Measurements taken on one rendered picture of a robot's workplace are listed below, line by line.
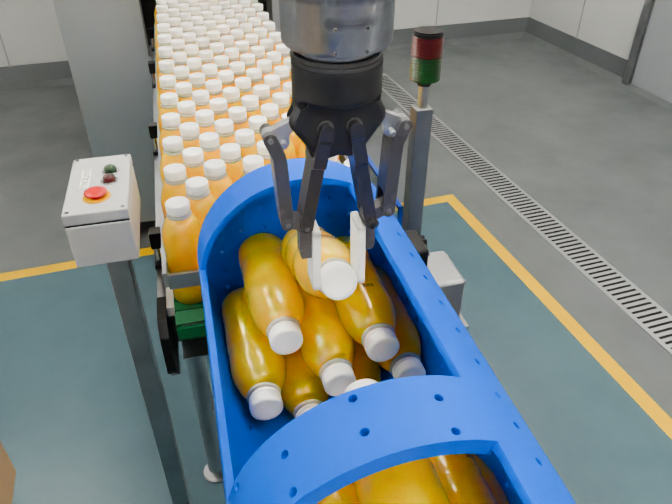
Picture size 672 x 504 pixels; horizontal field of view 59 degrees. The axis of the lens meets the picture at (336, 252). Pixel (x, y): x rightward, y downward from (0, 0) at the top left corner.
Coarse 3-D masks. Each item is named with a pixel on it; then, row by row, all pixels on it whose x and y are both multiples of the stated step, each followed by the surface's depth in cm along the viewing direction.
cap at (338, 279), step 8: (328, 264) 61; (336, 264) 60; (344, 264) 60; (328, 272) 60; (336, 272) 60; (344, 272) 60; (352, 272) 60; (328, 280) 60; (336, 280) 60; (344, 280) 60; (352, 280) 61; (328, 288) 60; (336, 288) 60; (344, 288) 61; (352, 288) 61; (328, 296) 60; (336, 296) 61; (344, 296) 61
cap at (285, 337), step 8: (272, 328) 70; (280, 328) 69; (288, 328) 69; (296, 328) 69; (272, 336) 69; (280, 336) 69; (288, 336) 69; (296, 336) 69; (272, 344) 69; (280, 344) 69; (288, 344) 70; (296, 344) 70; (280, 352) 70; (288, 352) 70
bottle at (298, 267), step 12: (288, 240) 74; (324, 240) 65; (336, 240) 66; (288, 252) 71; (324, 252) 63; (336, 252) 63; (348, 252) 65; (288, 264) 71; (300, 264) 64; (324, 264) 62; (348, 264) 62; (300, 276) 65; (312, 288) 63
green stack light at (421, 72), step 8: (416, 64) 121; (424, 64) 120; (432, 64) 120; (440, 64) 122; (416, 72) 122; (424, 72) 121; (432, 72) 121; (440, 72) 123; (416, 80) 122; (424, 80) 122; (432, 80) 122
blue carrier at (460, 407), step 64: (256, 192) 74; (320, 192) 82; (384, 256) 91; (448, 320) 58; (384, 384) 47; (448, 384) 48; (256, 448) 69; (320, 448) 44; (384, 448) 42; (448, 448) 43; (512, 448) 44
